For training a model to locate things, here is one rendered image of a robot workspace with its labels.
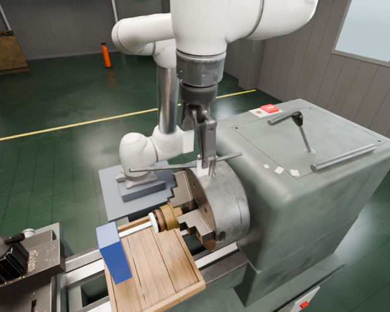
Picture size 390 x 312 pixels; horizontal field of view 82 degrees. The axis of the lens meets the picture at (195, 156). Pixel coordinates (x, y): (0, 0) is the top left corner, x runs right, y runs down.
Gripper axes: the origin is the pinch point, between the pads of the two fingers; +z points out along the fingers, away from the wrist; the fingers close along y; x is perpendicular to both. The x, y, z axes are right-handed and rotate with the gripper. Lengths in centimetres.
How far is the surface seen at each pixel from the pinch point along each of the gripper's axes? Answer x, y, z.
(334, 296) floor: 96, 34, 133
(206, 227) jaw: 1.8, 7.3, 24.3
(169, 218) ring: -7.7, -0.5, 25.1
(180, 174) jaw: 0.0, -10.6, 17.7
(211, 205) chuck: 3.4, 5.8, 15.8
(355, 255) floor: 136, 20, 135
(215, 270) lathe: 5, 13, 48
